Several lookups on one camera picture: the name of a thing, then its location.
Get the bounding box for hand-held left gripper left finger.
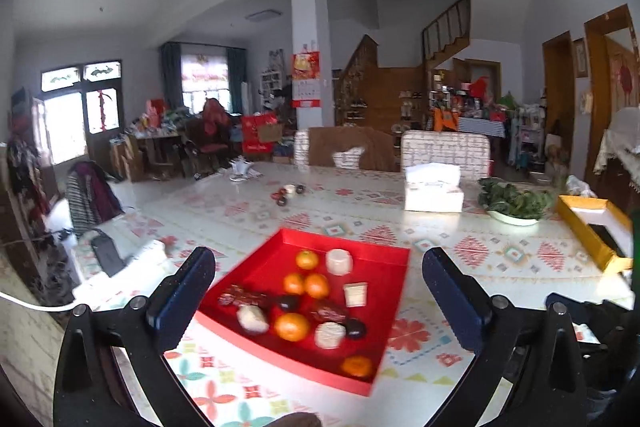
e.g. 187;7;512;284
52;246;217;427

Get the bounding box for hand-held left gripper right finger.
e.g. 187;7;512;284
422;247;588;427

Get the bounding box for dark red snack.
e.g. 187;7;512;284
310;299;348;324
217;285;271;308

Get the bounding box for red tray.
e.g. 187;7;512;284
194;228;412;398

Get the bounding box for beige round rice cake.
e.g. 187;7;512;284
236;304;270;334
343;282;369;308
326;248;354;276
314;322;346;350

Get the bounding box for white flat box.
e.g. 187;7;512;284
75;237;168;303

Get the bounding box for white plate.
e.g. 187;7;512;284
487;207;541;226

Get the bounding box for white tissue box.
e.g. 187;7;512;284
404;163;465;212

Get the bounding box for leafy green vegetables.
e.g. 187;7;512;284
477;177;551;220

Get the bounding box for yellow cardboard box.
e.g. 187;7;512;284
556;195;636;273

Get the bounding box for chair with striped garment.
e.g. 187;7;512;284
67;160;125;238

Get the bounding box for white folded paper item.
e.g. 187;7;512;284
229;159;263;182

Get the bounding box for cluttered wooden desk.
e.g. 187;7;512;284
112;107;201;180

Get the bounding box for white plastic bag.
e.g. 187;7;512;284
567;175;598;198

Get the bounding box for brown blurred object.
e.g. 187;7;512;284
265;412;323;427

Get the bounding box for red gift box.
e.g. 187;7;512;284
241;113;283;154

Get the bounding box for metal shelf rack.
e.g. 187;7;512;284
510;104;546;168

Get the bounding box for red garment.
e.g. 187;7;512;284
200;98;232;138

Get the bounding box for brown chair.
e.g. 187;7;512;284
307;127;398;172

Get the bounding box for cluttered goods table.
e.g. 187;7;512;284
427;77;508;138

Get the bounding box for hanging clothes rack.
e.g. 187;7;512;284
0;139;51;228

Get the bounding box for lace cloth covered cabinet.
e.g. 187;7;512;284
592;107;640;192

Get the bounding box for glass panel door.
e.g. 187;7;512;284
40;61;123;165

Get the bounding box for wooden staircase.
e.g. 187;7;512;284
332;0;473;132

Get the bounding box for curtained window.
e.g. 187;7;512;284
160;43;247;112

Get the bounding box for red door ornament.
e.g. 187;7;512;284
615;62;636;95

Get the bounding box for white cable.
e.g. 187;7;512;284
0;289;76;310

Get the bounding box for wooden door frame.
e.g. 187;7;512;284
584;4;640;208
542;32;576;158

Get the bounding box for red wall calendar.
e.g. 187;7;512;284
291;52;322;108

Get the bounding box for framed wall picture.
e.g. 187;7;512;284
573;39;587;79

